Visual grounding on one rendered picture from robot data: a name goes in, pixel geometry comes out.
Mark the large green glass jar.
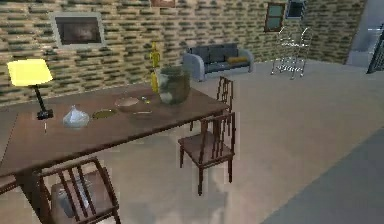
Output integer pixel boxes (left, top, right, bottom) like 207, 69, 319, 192
158, 65, 192, 106

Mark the brown wooden chair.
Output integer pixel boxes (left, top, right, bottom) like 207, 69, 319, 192
31, 156, 122, 224
177, 111, 237, 197
189, 75, 235, 132

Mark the yellow bottle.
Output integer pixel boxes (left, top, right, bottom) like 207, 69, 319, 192
150, 68, 160, 94

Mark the dark brown bowl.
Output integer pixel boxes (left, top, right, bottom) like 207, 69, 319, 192
128, 110, 155, 126

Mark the grey sofa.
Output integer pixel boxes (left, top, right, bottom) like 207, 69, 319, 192
182, 42, 255, 83

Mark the yellow figurine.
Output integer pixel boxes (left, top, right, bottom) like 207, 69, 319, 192
149, 41, 161, 70

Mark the yellow cushion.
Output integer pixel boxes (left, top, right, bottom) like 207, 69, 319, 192
227, 55, 250, 65

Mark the olive green plate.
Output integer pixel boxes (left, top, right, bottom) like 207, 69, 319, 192
91, 108, 118, 120

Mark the brown wooden dining table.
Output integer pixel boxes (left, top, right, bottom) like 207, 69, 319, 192
0, 81, 231, 224

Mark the brown framed window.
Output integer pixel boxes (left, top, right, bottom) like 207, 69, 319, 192
264, 2, 287, 33

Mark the grey framed dark picture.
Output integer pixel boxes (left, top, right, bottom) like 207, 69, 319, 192
285, 0, 307, 20

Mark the yellow shade table lamp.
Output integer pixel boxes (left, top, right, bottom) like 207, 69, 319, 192
6, 58, 55, 121

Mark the white wire cart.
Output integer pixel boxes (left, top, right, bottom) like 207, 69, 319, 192
270, 25, 314, 80

